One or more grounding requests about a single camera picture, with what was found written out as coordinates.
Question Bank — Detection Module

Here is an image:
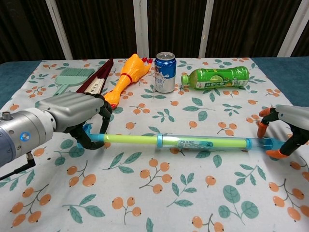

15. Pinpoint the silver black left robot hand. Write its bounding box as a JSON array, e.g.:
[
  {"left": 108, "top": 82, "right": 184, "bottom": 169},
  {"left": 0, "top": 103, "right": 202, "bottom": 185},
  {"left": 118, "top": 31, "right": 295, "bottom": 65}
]
[{"left": 38, "top": 92, "right": 113, "bottom": 151}]

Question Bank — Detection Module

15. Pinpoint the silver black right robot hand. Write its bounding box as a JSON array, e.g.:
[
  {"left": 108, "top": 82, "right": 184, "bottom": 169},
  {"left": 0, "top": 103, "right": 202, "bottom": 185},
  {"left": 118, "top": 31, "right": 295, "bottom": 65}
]
[{"left": 257, "top": 104, "right": 309, "bottom": 159}]

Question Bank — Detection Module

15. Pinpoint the blue and yellow water pump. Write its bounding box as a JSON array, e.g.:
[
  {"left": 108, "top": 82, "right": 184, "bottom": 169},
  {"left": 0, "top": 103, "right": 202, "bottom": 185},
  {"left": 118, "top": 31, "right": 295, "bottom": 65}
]
[{"left": 77, "top": 123, "right": 287, "bottom": 155}]

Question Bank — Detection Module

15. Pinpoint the mint green hand brush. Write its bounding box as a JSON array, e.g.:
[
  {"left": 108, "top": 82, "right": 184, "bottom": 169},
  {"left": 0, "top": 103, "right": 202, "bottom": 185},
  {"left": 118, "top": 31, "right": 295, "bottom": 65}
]
[{"left": 53, "top": 67, "right": 95, "bottom": 97}]

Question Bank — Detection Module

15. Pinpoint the dark red folding paper fan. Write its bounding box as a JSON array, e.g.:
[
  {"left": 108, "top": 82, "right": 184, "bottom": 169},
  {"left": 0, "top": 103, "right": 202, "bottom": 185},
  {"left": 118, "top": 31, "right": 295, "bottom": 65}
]
[{"left": 76, "top": 58, "right": 114, "bottom": 95}]

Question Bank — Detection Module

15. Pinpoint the yellow rubber chicken toy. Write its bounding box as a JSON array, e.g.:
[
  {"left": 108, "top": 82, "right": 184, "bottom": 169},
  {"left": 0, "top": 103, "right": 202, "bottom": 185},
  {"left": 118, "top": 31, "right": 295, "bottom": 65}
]
[{"left": 104, "top": 53, "right": 153, "bottom": 111}]

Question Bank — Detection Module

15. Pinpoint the green plastic drink bottle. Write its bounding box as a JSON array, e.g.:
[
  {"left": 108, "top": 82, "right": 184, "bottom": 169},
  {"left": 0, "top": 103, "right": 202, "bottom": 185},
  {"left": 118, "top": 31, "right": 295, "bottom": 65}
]
[{"left": 181, "top": 66, "right": 250, "bottom": 91}]

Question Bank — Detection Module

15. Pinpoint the blue and white drink can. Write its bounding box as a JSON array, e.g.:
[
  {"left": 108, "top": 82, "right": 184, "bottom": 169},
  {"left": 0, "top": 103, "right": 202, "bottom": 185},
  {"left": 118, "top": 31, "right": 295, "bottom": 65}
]
[{"left": 154, "top": 52, "right": 177, "bottom": 93}]

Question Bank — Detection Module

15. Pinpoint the white fruit print tablecloth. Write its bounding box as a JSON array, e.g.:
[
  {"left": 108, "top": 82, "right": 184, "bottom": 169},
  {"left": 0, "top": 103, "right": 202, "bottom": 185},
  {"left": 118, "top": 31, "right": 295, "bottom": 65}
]
[{"left": 0, "top": 57, "right": 309, "bottom": 232}]

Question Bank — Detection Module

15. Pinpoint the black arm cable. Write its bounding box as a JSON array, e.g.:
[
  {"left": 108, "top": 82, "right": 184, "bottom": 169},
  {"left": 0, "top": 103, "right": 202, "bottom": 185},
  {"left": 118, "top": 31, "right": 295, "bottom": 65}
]
[{"left": 0, "top": 151, "right": 37, "bottom": 181}]

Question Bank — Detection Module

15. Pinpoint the white frame post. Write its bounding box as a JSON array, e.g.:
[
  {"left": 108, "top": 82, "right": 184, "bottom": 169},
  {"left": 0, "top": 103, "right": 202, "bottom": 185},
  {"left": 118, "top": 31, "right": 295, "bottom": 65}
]
[
  {"left": 45, "top": 0, "right": 73, "bottom": 60},
  {"left": 277, "top": 0, "right": 309, "bottom": 58},
  {"left": 133, "top": 0, "right": 149, "bottom": 59},
  {"left": 198, "top": 0, "right": 222, "bottom": 58}
]

